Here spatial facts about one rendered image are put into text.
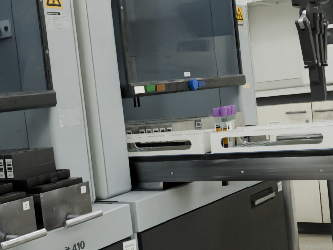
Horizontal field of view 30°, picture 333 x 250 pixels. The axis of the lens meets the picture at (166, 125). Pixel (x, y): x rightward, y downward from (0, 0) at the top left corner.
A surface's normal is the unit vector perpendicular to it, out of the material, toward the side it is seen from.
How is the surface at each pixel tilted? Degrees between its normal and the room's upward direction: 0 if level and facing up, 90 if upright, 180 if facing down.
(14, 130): 90
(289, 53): 90
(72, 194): 90
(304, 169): 90
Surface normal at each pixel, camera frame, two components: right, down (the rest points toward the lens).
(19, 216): 0.82, -0.06
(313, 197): -0.56, 0.11
